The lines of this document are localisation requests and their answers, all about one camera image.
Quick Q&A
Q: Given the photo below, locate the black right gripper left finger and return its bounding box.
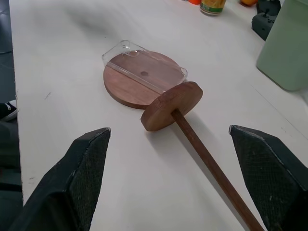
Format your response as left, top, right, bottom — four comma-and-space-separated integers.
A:
7, 127, 112, 231

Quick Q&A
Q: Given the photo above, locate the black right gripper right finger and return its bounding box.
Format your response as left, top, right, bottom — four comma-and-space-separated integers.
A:
228, 125, 308, 231

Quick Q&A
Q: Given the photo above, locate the round wooden disc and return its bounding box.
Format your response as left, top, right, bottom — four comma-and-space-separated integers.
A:
103, 52, 187, 110

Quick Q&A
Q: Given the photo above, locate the brown wooden stand with rod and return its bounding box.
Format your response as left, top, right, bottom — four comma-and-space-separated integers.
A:
141, 81, 265, 231

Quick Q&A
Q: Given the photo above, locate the black and white shoe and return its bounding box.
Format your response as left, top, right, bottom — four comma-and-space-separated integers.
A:
0, 99, 18, 122

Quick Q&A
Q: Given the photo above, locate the pale green container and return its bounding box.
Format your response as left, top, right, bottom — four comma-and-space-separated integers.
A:
256, 0, 308, 92

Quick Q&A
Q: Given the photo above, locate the clear plastic phone case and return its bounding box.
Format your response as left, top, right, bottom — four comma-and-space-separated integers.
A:
101, 39, 188, 94

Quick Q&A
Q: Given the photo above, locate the dark grey remote controller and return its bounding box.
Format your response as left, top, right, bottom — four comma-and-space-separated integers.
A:
251, 0, 282, 41

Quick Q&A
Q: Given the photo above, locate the green labelled drink can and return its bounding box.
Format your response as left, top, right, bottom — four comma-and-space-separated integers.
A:
200, 0, 227, 17

